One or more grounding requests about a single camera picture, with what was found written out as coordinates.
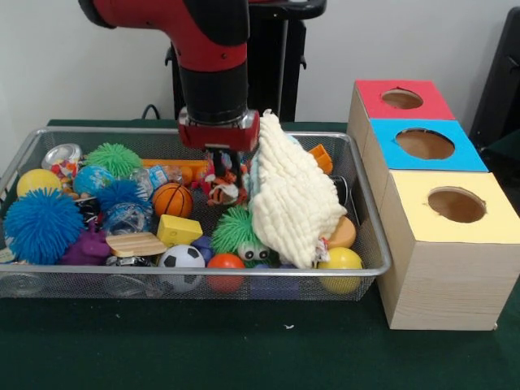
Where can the small soccer ball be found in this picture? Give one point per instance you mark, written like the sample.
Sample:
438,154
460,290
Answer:
181,258

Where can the orange-red ball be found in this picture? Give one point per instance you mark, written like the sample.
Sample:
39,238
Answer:
225,263

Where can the shallow clear mesh bin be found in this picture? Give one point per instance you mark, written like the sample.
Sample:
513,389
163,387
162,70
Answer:
81,286

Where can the small basketball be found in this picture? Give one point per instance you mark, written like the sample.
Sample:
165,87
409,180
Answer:
172,200

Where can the wooden box with three holes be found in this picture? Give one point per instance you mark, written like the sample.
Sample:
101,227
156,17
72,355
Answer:
443,284

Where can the dark green table cloth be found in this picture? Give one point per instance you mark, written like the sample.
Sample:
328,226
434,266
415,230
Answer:
203,345
508,154

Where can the black chair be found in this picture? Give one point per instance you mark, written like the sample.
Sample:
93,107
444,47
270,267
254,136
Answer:
499,81

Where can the yellow plastic ball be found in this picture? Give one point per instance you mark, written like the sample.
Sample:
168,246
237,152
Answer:
341,262

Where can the cream waffle cloth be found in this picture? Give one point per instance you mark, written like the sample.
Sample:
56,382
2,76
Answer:
292,195

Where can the green spiky ball with eyes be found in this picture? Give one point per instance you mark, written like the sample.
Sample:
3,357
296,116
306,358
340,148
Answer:
231,229

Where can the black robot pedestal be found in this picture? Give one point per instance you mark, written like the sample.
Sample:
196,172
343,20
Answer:
284,61

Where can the yellow foam block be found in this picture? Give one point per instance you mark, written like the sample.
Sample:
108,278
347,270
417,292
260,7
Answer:
176,229

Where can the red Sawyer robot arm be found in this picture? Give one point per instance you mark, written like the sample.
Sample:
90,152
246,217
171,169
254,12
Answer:
211,53

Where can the orange striped tiger plush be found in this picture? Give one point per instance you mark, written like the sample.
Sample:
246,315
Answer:
221,195

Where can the tan round disc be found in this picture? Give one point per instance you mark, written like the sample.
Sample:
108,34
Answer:
345,233

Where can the large blue spiky ball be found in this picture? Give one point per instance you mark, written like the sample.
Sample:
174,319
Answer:
42,225

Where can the plain green spiky ball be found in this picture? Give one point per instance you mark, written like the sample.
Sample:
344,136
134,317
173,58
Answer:
113,158

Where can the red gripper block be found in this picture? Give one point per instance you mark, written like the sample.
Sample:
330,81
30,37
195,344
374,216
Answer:
219,136

